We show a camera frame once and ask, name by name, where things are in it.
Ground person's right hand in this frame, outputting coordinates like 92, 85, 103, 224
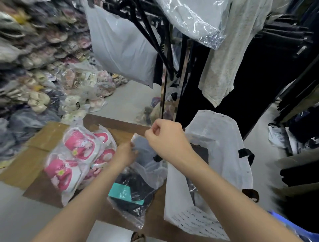
144, 119, 195, 168

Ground person's left hand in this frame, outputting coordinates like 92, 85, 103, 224
111, 142, 139, 173

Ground pink sandals pack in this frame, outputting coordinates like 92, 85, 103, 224
44, 124, 103, 207
79, 124, 118, 190

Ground black socks packet white label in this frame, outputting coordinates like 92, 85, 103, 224
190, 144, 209, 164

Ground bagged black socks bundle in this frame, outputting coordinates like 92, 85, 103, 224
107, 172, 160, 230

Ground pink sandals pack front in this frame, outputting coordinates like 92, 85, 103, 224
44, 124, 103, 207

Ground white shopping bag black handles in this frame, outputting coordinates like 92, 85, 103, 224
163, 109, 260, 241

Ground person's right forearm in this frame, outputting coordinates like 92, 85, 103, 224
172, 152, 303, 242

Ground person's left forearm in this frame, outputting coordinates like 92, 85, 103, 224
31, 159, 130, 242

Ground person's left sandal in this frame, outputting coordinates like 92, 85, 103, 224
130, 232, 146, 242

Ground large white plastic bag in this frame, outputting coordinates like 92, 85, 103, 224
83, 1, 161, 89

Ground pile of bagged slippers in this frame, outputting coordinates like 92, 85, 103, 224
0, 0, 129, 165

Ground metal clothes rack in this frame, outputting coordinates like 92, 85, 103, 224
159, 20, 192, 121

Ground speckled off-white shirt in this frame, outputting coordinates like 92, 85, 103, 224
198, 0, 273, 108

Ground brown cardboard sheet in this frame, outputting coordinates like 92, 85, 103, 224
0, 121, 69, 190

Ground rack of black trousers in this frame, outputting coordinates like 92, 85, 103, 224
175, 15, 314, 139

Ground bundle of black hangers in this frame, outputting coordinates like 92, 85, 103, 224
103, 0, 185, 80

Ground clear wrapped grey garment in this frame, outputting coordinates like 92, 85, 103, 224
156, 0, 231, 50

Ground blue plastic basket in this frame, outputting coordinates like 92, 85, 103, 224
268, 210, 319, 242

